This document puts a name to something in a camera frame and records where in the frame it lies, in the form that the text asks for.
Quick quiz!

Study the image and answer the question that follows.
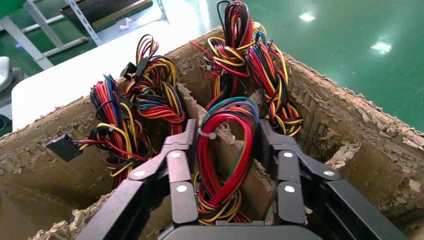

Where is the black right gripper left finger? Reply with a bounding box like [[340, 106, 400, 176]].
[[76, 119, 200, 240]]

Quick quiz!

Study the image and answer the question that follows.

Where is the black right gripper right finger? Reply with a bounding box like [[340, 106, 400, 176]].
[[258, 119, 408, 240]]

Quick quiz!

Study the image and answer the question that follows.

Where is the power supply with red loop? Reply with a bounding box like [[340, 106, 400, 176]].
[[193, 96, 261, 226]]

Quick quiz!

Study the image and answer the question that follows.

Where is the worn brown cardboard divider box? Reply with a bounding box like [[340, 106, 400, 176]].
[[0, 26, 424, 240]]

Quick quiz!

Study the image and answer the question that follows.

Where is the power supply with black connectors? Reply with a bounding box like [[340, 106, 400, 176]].
[[45, 34, 186, 190]]

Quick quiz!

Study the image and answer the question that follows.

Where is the small white pipe fitting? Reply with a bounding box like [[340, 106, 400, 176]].
[[119, 17, 137, 32]]

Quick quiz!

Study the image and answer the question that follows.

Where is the dark panel with wooden edge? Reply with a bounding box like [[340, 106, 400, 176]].
[[60, 0, 154, 31]]

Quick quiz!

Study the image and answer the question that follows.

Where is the grey white machine base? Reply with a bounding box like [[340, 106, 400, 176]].
[[0, 56, 26, 100]]

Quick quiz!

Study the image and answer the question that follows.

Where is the green rounded object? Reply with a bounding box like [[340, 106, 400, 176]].
[[0, 0, 27, 18]]

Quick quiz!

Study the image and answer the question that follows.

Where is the rear tall wire bundle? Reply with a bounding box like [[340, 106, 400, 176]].
[[190, 0, 304, 138]]

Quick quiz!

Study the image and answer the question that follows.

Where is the white metal bracket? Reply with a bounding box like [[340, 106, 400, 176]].
[[154, 0, 170, 25]]

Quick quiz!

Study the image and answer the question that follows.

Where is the white metal frame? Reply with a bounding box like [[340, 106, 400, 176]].
[[0, 0, 104, 71]]

